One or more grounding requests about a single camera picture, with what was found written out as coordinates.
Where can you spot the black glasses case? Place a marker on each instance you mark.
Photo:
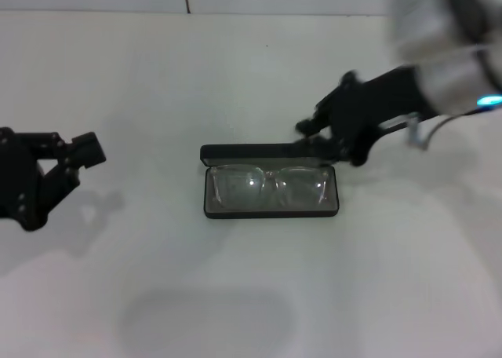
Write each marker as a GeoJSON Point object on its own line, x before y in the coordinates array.
{"type": "Point", "coordinates": [251, 152]}

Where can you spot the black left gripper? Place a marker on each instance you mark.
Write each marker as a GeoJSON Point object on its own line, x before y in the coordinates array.
{"type": "Point", "coordinates": [19, 177]}

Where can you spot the clear white glasses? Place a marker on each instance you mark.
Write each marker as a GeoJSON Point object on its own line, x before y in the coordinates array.
{"type": "Point", "coordinates": [270, 175]}

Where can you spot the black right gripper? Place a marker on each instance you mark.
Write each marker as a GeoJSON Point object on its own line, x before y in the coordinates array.
{"type": "Point", "coordinates": [376, 99]}

